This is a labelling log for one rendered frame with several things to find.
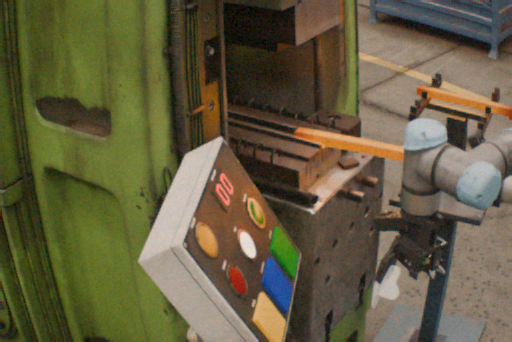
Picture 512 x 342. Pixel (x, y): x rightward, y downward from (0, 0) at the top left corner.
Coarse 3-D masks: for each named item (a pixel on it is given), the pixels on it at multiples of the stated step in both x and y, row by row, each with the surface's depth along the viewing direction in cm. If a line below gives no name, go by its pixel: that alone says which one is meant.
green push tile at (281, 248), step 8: (280, 232) 142; (272, 240) 139; (280, 240) 140; (272, 248) 136; (280, 248) 139; (288, 248) 142; (280, 256) 137; (288, 256) 140; (296, 256) 144; (280, 264) 137; (288, 264) 139; (296, 264) 142; (288, 272) 138
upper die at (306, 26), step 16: (320, 0) 163; (336, 0) 169; (224, 16) 165; (240, 16) 163; (256, 16) 161; (272, 16) 159; (288, 16) 156; (304, 16) 159; (320, 16) 165; (336, 16) 171; (224, 32) 167; (240, 32) 165; (256, 32) 163; (272, 32) 160; (288, 32) 158; (304, 32) 160; (320, 32) 166
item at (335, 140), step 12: (300, 132) 182; (312, 132) 182; (324, 132) 181; (324, 144) 180; (336, 144) 178; (348, 144) 176; (360, 144) 174; (372, 144) 173; (384, 144) 173; (384, 156) 172; (396, 156) 170
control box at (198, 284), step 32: (192, 160) 137; (224, 160) 135; (192, 192) 124; (256, 192) 142; (160, 224) 120; (192, 224) 116; (224, 224) 125; (256, 224) 135; (160, 256) 111; (192, 256) 111; (224, 256) 120; (256, 256) 130; (160, 288) 114; (192, 288) 113; (224, 288) 116; (256, 288) 125; (192, 320) 117; (224, 320) 116
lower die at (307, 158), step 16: (240, 112) 197; (256, 112) 197; (240, 128) 190; (256, 128) 187; (320, 128) 188; (240, 144) 185; (272, 144) 182; (288, 144) 182; (304, 144) 181; (320, 144) 179; (240, 160) 181; (256, 160) 178; (288, 160) 177; (304, 160) 177; (320, 160) 181; (336, 160) 188; (288, 176) 175; (304, 176) 176; (320, 176) 183
